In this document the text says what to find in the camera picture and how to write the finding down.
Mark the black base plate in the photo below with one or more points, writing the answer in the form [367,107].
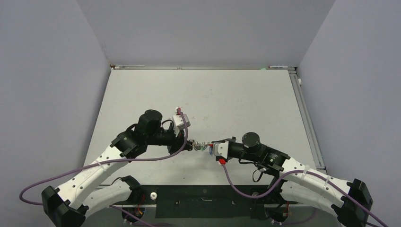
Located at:
[206,201]

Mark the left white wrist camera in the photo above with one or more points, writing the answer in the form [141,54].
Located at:
[178,123]

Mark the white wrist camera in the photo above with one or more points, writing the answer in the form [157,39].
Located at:
[220,149]
[178,123]

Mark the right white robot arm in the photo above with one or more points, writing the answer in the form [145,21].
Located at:
[349,202]

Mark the red handled metal key holder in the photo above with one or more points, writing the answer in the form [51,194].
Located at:
[203,146]

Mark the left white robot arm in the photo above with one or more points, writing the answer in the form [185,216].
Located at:
[71,203]

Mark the aluminium frame rail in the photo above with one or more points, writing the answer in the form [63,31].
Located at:
[308,125]

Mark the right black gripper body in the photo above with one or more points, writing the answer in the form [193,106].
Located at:
[238,150]

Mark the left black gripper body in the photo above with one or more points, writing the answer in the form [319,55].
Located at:
[169,139]

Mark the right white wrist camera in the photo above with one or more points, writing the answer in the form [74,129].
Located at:
[220,149]

